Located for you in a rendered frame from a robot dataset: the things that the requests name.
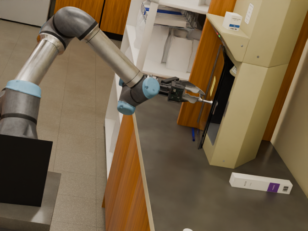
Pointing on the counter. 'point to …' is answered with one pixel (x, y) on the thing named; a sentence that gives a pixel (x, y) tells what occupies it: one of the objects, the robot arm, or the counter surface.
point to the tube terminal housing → (256, 78)
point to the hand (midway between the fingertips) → (201, 95)
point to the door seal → (215, 103)
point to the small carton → (232, 21)
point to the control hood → (230, 37)
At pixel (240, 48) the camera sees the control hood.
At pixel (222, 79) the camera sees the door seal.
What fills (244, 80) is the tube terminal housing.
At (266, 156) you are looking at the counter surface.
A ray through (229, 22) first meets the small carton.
